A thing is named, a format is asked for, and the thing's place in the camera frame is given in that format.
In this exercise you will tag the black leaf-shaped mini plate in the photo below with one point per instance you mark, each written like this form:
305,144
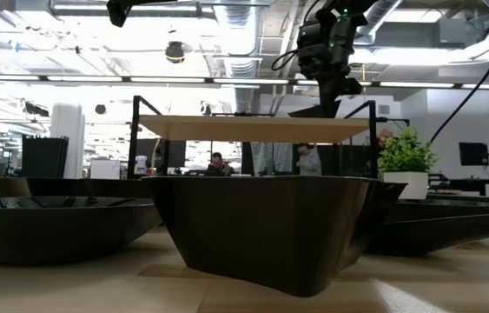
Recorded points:
444,213
53,235

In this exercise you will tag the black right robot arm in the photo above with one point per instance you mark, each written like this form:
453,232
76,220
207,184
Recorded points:
359,5

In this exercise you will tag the black teardrop mini plate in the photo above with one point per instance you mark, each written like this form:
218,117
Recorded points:
444,237

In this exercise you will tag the person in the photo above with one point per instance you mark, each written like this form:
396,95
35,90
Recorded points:
310,163
218,167
385,135

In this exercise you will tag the black partition panel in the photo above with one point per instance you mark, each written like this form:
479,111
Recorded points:
344,161

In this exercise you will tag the thin black metal stand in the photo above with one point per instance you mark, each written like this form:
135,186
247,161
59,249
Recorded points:
394,119

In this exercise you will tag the wooden shelf with black legs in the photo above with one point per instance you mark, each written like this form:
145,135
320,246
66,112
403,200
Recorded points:
253,129

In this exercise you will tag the green plant in white pot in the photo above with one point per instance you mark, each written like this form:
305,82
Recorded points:
405,184

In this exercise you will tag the white building column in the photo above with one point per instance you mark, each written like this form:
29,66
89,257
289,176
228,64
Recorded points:
68,143

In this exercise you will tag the black monitor screen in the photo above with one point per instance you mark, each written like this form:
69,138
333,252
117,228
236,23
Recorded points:
473,154

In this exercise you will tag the black display panel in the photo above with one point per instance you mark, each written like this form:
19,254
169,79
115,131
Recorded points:
176,152

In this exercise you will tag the black lab desk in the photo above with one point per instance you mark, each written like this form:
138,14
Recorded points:
465,184

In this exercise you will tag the white plastic jug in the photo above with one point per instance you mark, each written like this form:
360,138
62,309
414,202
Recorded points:
140,165

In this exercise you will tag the white board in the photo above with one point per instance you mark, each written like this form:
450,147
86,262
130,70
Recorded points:
105,169

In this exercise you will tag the black cabinet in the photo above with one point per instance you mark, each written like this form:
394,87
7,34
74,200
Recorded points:
44,161

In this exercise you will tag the silver ribbed air duct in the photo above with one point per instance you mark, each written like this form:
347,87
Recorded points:
239,39

